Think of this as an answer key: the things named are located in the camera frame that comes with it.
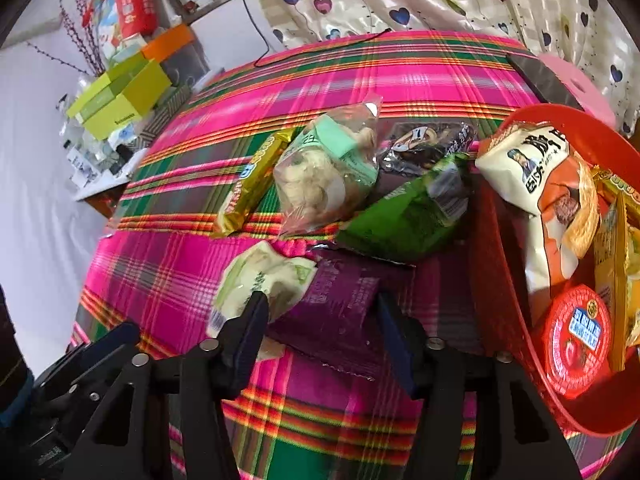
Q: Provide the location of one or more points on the lime green flat box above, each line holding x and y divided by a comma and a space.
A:
100, 90

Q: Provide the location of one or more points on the pale green snack packet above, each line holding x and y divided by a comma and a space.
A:
270, 270

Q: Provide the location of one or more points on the pink plastic stool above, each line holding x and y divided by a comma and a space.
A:
585, 85

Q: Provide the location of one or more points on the colourful printed carton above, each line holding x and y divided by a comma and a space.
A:
107, 25

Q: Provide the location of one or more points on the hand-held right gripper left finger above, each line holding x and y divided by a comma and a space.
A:
255, 325

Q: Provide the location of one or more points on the black phone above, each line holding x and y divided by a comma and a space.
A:
542, 80

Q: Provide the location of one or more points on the lime green open box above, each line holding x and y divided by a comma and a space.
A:
135, 95

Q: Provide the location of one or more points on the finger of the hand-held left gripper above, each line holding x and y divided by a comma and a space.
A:
75, 395
107, 340

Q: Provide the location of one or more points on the red plastic basket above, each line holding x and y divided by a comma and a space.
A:
497, 260

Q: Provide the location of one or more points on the clear peanut bag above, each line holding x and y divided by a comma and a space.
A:
315, 180

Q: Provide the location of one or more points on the black white striped box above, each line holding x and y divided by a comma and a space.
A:
165, 120

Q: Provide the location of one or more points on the gold wafer bar packet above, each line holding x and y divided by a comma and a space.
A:
250, 185
620, 185

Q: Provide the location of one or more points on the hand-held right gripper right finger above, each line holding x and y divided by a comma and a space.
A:
395, 345

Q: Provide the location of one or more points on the clear bin with orange lid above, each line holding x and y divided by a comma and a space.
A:
167, 42

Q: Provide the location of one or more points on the purple snack packet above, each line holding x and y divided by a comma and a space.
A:
330, 305

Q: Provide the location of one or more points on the dark brown snack packet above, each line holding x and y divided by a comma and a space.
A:
425, 147

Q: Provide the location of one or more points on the white side table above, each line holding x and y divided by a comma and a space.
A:
95, 191

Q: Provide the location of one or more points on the red carton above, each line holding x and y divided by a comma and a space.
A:
132, 0

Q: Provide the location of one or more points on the white orange snack packet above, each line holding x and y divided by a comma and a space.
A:
545, 185

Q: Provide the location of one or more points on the pink green plaid tablecloth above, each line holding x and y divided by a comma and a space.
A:
350, 85

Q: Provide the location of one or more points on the pink bud branches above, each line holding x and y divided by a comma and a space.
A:
82, 35

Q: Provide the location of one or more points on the large yellow chip bag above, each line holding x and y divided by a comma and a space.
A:
615, 270

